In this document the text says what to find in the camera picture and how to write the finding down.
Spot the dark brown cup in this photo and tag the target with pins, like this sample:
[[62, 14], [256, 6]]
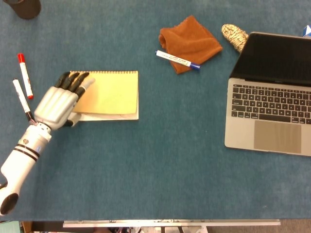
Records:
[[24, 8]]

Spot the silver laptop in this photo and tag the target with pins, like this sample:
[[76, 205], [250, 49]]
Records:
[[267, 136]]

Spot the woven straw object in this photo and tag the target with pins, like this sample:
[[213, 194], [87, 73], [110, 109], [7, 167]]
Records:
[[234, 36]]

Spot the red cap marker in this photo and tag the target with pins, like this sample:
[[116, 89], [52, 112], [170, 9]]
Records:
[[25, 77]]

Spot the teal felt table mat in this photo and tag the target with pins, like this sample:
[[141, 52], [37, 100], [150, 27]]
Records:
[[155, 182]]

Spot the blue white box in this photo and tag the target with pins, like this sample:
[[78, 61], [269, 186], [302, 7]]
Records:
[[307, 31]]

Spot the teal green object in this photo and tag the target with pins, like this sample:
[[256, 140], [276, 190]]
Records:
[[9, 227]]

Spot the aluminium frame rail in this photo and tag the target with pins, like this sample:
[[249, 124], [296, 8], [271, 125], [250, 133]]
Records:
[[170, 223]]

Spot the blue cap marker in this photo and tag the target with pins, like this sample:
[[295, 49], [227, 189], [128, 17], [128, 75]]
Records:
[[175, 59]]

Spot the yellow spiral notebook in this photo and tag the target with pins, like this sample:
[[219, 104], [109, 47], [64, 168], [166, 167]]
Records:
[[114, 97]]

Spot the orange-brown folded cloth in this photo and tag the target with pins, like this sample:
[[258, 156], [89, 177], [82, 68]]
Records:
[[192, 41]]

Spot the black cap marker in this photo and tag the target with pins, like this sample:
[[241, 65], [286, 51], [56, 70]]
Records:
[[21, 97]]

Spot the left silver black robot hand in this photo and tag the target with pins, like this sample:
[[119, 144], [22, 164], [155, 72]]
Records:
[[56, 104]]

